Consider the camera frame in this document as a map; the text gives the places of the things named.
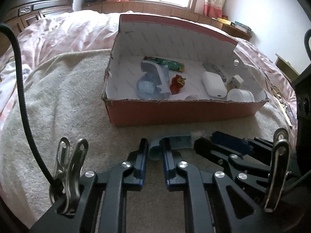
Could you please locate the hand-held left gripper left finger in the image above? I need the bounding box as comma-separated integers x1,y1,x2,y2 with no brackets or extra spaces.
29,138,149,233

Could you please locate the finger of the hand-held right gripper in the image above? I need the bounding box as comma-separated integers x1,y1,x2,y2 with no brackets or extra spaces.
194,138,271,195
210,131,275,155

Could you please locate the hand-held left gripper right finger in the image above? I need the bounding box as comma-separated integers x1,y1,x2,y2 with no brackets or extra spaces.
160,137,287,233

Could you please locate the light blue plastic holder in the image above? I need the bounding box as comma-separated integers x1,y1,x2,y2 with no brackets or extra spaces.
148,135,209,161

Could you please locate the red cardboard box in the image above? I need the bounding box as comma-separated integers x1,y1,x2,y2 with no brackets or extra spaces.
102,13,270,127

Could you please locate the small jar with white lid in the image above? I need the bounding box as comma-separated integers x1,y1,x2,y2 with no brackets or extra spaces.
227,89,255,102

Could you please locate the white earbuds case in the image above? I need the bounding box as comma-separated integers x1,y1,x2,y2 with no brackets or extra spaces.
202,71,228,98

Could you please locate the white plug adapter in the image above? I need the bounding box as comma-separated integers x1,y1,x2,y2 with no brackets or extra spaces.
225,75,244,90

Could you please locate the red lion toy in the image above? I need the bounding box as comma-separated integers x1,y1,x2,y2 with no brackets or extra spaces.
169,75,186,95

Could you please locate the blue correction tape dispenser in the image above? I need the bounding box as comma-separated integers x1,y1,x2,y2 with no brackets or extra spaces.
136,73,170,100

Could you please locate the grey plate with holes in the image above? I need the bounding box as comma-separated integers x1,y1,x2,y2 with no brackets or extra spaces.
202,62,227,83

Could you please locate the lavender curved plastic piece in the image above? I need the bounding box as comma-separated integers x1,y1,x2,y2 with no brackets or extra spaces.
141,61,163,94

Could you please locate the green printed lighter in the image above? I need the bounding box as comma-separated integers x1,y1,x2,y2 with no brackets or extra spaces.
143,56,185,73

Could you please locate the metal spring clip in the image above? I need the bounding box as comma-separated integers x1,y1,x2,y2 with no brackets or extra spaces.
49,137,89,215

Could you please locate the yellow book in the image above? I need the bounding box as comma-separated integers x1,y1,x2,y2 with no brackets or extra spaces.
211,17,235,26

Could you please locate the pink printed quilt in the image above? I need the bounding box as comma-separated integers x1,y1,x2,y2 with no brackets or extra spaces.
0,11,299,136

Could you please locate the dark wooden headboard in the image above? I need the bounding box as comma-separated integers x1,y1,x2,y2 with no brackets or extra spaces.
0,0,74,51

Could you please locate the black braided cable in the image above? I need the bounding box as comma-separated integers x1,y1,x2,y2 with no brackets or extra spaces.
0,24,57,187

